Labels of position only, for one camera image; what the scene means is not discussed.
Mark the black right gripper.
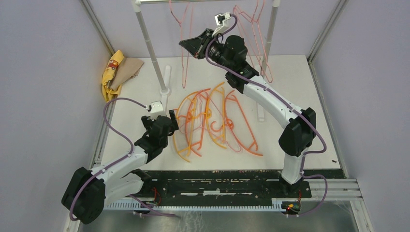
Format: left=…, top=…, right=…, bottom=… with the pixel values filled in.
left=180, top=29, right=232, bottom=72

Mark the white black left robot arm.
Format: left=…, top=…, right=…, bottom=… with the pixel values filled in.
left=61, top=110, right=179, bottom=224

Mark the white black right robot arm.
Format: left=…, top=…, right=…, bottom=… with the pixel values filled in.
left=178, top=29, right=316, bottom=197

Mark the yellow plastic hanger leftmost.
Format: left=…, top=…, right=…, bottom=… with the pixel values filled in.
left=173, top=91, right=199, bottom=163

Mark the yellow plastic hanger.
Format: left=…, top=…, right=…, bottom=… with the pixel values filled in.
left=205, top=82, right=227, bottom=149
left=173, top=91, right=199, bottom=163

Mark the white rack foot left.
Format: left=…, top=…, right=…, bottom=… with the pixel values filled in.
left=160, top=65, right=172, bottom=106

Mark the yellow plastic hanger middle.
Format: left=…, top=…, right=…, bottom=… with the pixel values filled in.
left=205, top=82, right=227, bottom=149

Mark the beige cloth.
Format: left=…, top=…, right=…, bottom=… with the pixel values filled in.
left=109, top=58, right=144, bottom=90

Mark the yellow printed cloth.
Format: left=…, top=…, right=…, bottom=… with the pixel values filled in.
left=102, top=50, right=124, bottom=102

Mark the grey rack pole left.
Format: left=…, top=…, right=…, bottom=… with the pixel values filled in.
left=131, top=0, right=168, bottom=95

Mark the grey rack pole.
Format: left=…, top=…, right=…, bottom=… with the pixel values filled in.
left=131, top=0, right=168, bottom=95
left=261, top=0, right=281, bottom=72

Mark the grey rack pole right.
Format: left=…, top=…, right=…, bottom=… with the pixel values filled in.
left=261, top=0, right=281, bottom=72

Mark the orange plastic hanger right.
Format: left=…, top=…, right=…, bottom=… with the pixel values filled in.
left=224, top=90, right=263, bottom=157

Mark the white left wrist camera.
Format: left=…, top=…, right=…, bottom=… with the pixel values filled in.
left=146, top=101, right=166, bottom=120

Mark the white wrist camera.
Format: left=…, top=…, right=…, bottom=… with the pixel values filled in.
left=212, top=12, right=231, bottom=36
left=146, top=101, right=166, bottom=120

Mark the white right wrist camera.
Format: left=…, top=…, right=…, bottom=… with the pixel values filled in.
left=212, top=12, right=231, bottom=36

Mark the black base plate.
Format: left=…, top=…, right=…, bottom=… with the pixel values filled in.
left=135, top=169, right=345, bottom=207

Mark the white slotted cable duct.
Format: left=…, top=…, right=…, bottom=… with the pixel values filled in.
left=104, top=198, right=285, bottom=213

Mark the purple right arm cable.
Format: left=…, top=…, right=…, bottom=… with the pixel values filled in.
left=205, top=14, right=329, bottom=217

